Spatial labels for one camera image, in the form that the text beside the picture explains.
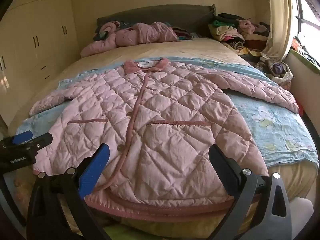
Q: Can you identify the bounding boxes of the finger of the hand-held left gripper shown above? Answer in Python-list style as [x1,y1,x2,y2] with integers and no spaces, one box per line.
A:
[25,133,53,153]
[11,130,33,145]

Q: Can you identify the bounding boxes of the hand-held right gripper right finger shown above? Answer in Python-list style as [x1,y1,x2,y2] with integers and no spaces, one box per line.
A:
[208,144,292,240]

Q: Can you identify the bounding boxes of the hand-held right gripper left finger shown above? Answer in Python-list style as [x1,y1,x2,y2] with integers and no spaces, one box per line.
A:
[26,143,110,240]

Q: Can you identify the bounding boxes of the pink quilted jacket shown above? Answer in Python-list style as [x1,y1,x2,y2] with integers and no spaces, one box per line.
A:
[29,57,300,218]

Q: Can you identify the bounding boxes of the pile of folded clothes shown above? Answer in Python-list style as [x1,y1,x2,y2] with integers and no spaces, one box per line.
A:
[208,13,270,53]

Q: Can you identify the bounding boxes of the light blue printed blanket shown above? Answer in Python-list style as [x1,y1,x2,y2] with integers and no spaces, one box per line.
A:
[15,56,319,170]

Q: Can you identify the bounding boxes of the cream wardrobe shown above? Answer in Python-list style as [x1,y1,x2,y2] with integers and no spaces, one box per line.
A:
[0,0,80,128]

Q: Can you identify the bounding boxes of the bed with beige sheet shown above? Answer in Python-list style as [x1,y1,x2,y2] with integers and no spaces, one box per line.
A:
[7,39,320,240]

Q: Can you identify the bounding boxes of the dark floral cloth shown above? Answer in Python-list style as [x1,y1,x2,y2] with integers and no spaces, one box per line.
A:
[94,20,121,42]

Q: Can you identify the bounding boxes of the dark striped cloth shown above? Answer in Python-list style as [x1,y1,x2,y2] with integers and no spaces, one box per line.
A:
[172,26,198,41]

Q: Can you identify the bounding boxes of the colourful printed cloth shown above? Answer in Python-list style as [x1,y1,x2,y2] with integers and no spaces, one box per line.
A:
[290,37,320,73]

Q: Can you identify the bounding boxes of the crumpled pink padded jacket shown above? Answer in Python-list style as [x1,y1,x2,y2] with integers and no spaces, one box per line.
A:
[80,22,178,57]

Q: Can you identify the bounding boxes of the cream curtain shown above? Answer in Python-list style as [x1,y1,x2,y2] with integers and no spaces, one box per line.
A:
[260,0,294,60]

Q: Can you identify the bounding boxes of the window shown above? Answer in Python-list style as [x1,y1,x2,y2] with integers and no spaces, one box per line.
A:
[287,0,320,68]

